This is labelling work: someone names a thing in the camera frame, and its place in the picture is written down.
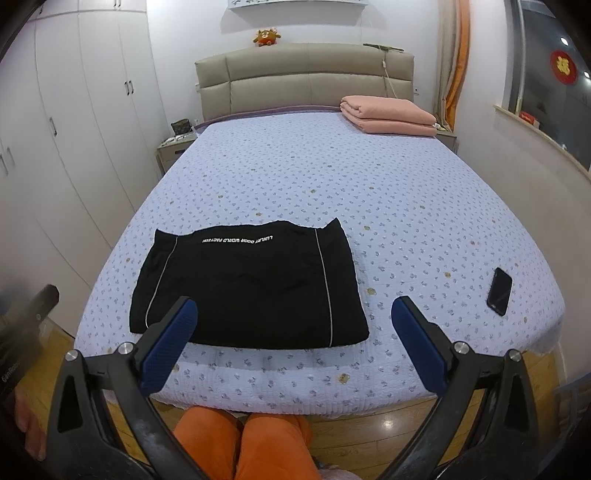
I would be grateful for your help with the beige padded headboard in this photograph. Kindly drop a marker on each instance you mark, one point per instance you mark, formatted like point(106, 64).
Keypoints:
point(300, 78)

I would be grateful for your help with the black smartphone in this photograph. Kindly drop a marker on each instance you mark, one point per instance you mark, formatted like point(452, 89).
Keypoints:
point(500, 290)

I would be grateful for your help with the dark woven basket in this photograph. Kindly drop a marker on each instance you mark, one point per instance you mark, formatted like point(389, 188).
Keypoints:
point(182, 126)

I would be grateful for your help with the person's right leg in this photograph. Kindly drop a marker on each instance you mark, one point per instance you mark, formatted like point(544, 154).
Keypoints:
point(277, 447)

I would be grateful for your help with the white wardrobe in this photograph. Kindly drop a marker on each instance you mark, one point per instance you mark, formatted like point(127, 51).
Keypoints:
point(92, 115)

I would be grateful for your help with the person's left leg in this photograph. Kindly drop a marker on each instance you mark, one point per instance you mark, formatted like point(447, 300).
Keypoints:
point(207, 443)

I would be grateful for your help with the green stick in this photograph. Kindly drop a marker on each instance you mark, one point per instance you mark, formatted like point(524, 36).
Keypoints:
point(383, 47)

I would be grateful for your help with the beige windowsill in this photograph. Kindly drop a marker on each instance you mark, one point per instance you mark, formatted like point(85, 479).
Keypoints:
point(545, 143)

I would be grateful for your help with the person's left hand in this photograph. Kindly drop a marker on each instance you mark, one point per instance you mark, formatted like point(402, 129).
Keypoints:
point(32, 417)

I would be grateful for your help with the orange and beige curtain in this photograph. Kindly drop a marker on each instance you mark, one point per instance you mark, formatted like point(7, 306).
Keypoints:
point(455, 60)

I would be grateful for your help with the window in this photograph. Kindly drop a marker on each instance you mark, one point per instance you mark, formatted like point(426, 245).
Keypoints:
point(554, 55)

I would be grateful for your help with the pink folded blanket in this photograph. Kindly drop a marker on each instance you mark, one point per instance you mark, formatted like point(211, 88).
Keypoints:
point(388, 113)

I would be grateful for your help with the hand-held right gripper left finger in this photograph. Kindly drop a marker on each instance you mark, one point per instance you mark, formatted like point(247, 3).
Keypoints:
point(168, 346)

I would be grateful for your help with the small red box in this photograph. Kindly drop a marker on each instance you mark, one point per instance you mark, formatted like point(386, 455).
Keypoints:
point(529, 117)

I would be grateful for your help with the grey nightstand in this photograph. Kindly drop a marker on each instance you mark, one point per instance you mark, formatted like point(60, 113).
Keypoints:
point(447, 141)
point(173, 154)

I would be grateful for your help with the black hooded jacket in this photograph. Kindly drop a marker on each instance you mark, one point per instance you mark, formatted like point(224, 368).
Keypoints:
point(254, 286)

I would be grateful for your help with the orange plush toy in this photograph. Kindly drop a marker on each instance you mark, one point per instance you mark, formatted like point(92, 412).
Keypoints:
point(267, 37)

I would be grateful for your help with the bed with floral bedspread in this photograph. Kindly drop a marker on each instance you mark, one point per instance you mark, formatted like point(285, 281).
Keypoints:
point(323, 175)

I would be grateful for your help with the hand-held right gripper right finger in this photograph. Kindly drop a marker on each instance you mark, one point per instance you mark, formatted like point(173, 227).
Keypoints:
point(415, 341)

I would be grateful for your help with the red window decoration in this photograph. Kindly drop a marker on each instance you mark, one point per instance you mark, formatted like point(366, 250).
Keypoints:
point(563, 67)

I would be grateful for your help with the white wall shelf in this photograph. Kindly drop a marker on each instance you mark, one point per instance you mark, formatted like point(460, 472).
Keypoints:
point(295, 4)

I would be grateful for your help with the person's leg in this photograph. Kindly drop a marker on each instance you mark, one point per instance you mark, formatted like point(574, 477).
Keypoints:
point(277, 447)
point(207, 443)

